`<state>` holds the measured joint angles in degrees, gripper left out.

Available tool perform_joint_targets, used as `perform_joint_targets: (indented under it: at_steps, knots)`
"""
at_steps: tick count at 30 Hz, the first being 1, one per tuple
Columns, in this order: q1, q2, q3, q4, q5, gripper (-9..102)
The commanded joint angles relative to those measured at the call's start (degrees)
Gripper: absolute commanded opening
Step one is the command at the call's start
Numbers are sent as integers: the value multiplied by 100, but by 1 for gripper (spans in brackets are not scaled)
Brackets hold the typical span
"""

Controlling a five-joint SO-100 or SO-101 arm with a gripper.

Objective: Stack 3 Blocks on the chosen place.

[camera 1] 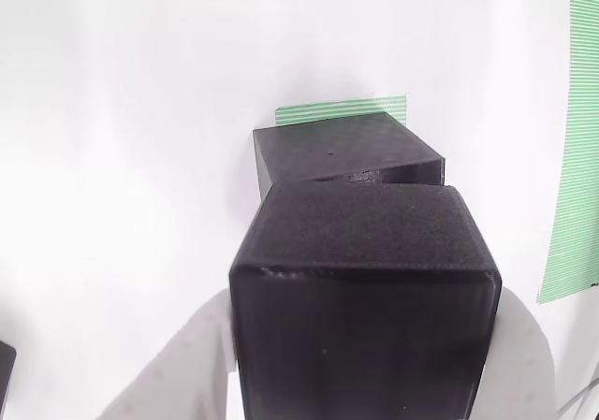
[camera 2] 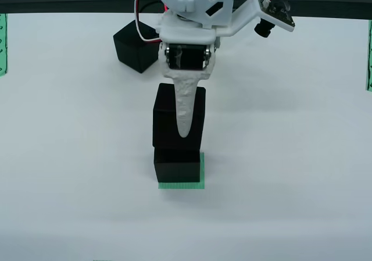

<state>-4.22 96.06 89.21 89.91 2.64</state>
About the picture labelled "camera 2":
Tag black cube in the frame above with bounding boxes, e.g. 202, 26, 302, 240
113, 19, 162, 74
152, 83, 206, 152
153, 146, 201, 184

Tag green striped square marker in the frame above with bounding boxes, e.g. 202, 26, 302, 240
158, 152, 206, 190

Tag green striped strip marker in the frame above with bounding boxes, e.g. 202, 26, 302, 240
364, 19, 372, 92
0, 13, 9, 78

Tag red white servo wire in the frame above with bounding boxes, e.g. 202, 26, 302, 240
134, 0, 162, 43

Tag wrist camera on white bracket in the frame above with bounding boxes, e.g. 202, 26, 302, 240
214, 0, 296, 38

